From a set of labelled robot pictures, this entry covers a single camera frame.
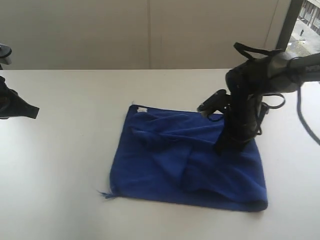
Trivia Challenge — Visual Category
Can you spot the white clothing label tag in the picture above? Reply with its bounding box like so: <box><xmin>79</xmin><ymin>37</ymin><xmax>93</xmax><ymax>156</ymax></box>
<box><xmin>137</xmin><ymin>106</ymin><xmax>148</xmax><ymax>113</ymax></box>

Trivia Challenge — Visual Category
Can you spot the dark window frame post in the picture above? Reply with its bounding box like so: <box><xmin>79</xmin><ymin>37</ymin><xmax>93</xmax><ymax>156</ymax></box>
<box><xmin>275</xmin><ymin>0</ymin><xmax>304</xmax><ymax>51</ymax></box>

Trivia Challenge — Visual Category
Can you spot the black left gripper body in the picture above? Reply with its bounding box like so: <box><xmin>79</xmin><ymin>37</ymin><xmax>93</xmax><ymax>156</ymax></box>
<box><xmin>0</xmin><ymin>76</ymin><xmax>26</xmax><ymax>120</ymax></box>

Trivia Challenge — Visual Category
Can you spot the blue towel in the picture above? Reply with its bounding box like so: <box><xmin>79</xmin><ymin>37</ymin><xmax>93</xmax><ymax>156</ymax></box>
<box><xmin>103</xmin><ymin>104</ymin><xmax>268</xmax><ymax>212</ymax></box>

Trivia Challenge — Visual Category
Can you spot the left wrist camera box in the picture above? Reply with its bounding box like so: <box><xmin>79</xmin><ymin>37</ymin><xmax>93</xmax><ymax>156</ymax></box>
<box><xmin>0</xmin><ymin>43</ymin><xmax>12</xmax><ymax>70</ymax></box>

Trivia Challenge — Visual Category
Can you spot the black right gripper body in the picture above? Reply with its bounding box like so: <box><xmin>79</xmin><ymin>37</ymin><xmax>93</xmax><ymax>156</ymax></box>
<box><xmin>223</xmin><ymin>99</ymin><xmax>262</xmax><ymax>148</ymax></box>

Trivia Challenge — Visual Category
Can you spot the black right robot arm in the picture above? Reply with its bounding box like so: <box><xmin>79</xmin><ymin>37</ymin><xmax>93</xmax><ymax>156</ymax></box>
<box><xmin>213</xmin><ymin>52</ymin><xmax>320</xmax><ymax>155</ymax></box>

